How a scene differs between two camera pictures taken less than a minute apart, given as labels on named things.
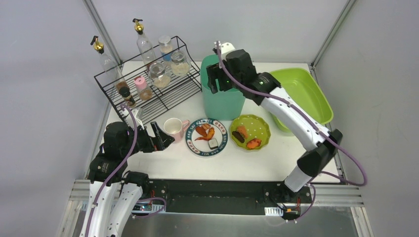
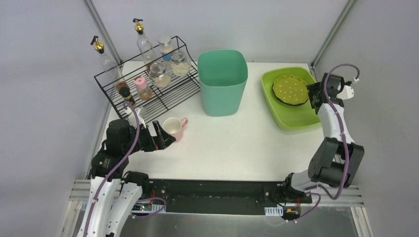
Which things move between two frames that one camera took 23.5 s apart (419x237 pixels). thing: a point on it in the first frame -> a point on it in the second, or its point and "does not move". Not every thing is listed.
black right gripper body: x=213 y=77 -> x=316 y=96
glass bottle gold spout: x=145 y=45 does not move
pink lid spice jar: x=145 y=93 does not move
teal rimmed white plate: x=201 y=147 -> x=290 y=92
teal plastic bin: x=221 y=105 does not move
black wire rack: x=152 y=81 does not move
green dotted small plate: x=255 y=127 -> x=290 y=90
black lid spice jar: x=125 y=92 does not move
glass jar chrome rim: x=180 y=64 does not move
